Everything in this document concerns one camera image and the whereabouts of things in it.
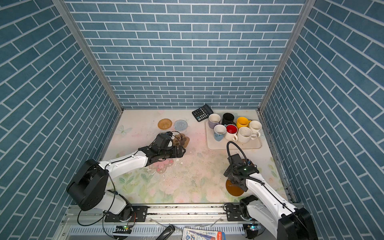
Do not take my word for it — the amber glossy round coaster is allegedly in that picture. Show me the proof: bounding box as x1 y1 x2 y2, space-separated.
226 179 245 197

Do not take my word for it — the white mug red inside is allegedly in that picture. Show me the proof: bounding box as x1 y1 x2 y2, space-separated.
225 124 238 141

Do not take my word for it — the black handheld device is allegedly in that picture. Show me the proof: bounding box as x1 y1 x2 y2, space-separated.
156 225 176 240

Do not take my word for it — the pink flower coaster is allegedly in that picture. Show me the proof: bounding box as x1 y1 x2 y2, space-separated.
149 159 174 174

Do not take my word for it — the black mug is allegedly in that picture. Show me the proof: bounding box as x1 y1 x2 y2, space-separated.
221 113 235 126

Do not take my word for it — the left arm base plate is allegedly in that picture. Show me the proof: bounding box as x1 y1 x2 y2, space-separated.
104 206 149 223

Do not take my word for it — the light blue floral mug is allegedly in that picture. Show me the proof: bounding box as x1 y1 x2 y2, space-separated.
214 125 227 142

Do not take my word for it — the white mug front right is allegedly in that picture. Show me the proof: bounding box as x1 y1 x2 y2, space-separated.
237 127 260 144

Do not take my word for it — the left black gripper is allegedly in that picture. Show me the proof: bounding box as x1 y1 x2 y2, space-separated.
158 144 187 160

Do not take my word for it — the tan rattan round coaster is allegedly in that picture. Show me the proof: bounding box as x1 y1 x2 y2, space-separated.
158 119 173 130

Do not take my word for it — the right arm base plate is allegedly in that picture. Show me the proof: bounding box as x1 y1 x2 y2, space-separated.
223 204 256 222

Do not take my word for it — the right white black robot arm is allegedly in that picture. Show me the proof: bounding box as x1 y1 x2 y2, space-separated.
224 162 318 240

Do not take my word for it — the black desk calculator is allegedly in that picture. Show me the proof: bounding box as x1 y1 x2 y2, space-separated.
192 104 214 122

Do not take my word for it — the white mug far right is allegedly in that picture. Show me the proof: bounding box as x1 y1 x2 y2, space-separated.
249 120 262 138

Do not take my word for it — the lilac mug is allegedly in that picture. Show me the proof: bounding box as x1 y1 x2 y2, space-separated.
209 113 221 129

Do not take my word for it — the yellow mug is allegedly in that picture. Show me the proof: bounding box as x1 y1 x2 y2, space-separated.
236 117 251 129

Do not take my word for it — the printed paper box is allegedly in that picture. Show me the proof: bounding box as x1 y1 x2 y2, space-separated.
182 228 226 240

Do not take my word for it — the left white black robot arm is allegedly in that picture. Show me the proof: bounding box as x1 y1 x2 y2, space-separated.
66 146 186 222

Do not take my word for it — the brown paw print coaster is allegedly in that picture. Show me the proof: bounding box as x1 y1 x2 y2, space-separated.
173 134 190 149

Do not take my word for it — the blue woven round coaster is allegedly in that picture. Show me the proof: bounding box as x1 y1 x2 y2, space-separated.
174 120 188 132

